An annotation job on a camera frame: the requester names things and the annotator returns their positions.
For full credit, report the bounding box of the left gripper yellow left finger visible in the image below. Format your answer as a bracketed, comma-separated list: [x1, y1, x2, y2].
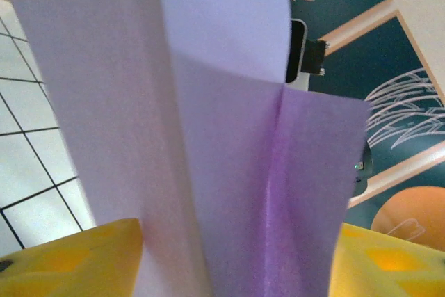
[0, 217, 145, 297]

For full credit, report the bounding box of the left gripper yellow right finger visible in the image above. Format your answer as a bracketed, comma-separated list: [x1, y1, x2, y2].
[326, 223, 445, 297]

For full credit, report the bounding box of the purple square paper sheet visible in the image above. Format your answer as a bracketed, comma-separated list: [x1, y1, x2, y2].
[0, 0, 373, 297]

